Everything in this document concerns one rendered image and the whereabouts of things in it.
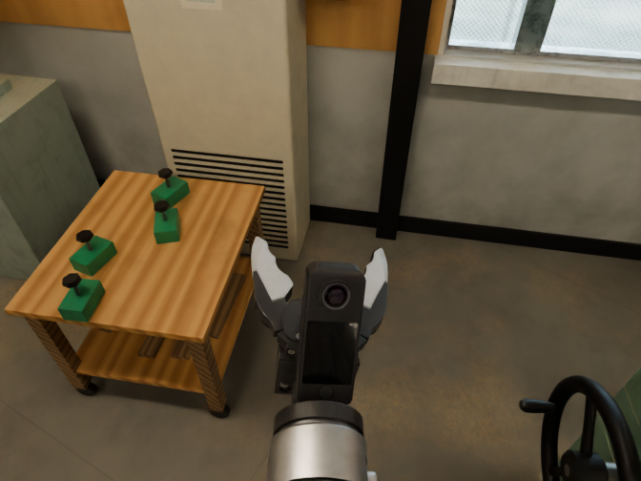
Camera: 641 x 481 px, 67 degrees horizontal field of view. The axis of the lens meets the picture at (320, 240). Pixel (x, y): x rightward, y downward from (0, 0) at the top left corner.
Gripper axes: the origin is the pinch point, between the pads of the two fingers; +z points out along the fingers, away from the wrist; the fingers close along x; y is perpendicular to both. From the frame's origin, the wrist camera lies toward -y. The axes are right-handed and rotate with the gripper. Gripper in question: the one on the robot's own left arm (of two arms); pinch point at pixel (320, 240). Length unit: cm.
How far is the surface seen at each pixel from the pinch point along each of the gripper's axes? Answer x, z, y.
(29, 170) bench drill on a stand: -99, 115, 88
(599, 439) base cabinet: 68, 8, 58
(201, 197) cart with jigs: -30, 94, 75
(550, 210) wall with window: 113, 122, 86
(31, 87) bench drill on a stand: -103, 140, 67
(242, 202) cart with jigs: -16, 91, 73
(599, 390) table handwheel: 44, -1, 24
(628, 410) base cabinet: 67, 8, 45
